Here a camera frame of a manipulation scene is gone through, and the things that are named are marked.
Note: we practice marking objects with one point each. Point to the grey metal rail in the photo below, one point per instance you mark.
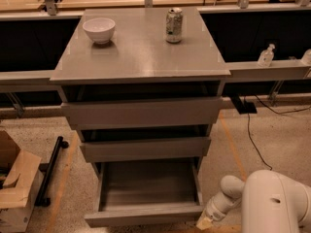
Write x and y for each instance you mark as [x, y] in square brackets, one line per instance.
[236, 72]

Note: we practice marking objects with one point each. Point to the grey drawer cabinet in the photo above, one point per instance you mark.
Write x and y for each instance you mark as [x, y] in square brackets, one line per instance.
[139, 45]

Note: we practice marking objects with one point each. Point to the clear sanitizer bottle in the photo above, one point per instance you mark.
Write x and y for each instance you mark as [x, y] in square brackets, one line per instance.
[266, 56]

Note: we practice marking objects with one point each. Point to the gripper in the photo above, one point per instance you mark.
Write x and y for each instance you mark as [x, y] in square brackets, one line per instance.
[213, 213]

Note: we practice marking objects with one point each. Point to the white ceramic bowl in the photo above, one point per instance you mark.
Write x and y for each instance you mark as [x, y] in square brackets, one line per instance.
[100, 30]

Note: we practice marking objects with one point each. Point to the black floor bracket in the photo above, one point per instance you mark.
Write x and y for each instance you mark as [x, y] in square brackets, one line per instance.
[243, 106]

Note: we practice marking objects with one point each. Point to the black metal bar stand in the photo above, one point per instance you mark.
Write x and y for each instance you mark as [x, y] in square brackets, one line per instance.
[47, 168]

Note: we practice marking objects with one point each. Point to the grey bottom drawer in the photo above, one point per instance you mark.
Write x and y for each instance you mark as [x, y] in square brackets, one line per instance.
[146, 192]

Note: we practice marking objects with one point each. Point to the cardboard box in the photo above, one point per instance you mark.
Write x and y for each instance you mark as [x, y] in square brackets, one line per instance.
[21, 186]

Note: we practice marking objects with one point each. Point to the grey top drawer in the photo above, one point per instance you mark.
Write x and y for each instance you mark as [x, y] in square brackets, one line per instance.
[142, 113]

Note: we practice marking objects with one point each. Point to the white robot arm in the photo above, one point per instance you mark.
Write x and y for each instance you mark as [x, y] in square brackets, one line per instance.
[270, 203]

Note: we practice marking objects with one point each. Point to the crushed soda can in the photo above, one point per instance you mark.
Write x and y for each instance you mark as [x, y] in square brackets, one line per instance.
[174, 23]

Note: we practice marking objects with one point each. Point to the grey middle drawer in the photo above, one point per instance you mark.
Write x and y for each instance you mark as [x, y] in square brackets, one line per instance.
[145, 149]

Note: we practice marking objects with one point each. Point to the grey drawer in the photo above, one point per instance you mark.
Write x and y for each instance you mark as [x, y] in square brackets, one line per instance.
[145, 149]
[142, 113]
[146, 192]

